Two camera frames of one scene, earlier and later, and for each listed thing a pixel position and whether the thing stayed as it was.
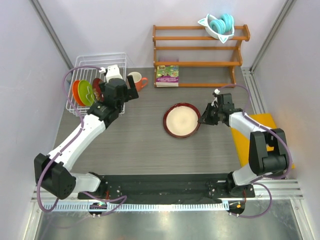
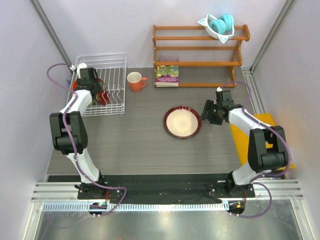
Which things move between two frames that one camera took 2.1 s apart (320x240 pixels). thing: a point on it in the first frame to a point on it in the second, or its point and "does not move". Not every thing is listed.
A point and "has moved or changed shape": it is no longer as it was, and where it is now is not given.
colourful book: (167, 76) does not move
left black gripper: (130, 94) to (98, 88)
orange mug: (139, 81) does not move
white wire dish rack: (88, 67) does not move
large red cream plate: (181, 119) has moved or changed shape
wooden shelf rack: (234, 65) does not move
